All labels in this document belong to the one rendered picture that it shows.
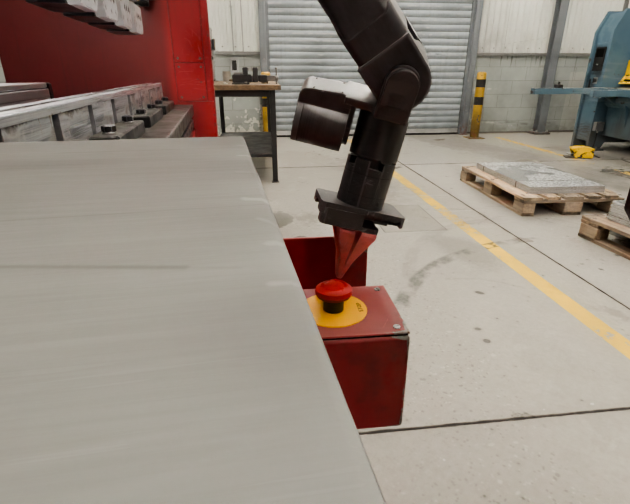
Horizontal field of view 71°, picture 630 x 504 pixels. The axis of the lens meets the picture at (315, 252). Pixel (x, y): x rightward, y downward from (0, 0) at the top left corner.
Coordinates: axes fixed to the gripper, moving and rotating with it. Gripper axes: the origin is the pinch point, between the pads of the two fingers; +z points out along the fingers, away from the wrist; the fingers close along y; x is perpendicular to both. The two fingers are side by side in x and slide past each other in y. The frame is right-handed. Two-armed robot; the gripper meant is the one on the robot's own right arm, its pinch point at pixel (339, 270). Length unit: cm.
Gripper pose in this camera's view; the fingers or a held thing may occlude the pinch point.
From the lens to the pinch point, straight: 56.2
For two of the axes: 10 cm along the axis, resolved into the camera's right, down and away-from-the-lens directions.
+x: 1.0, 3.6, -9.3
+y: -9.6, -1.9, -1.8
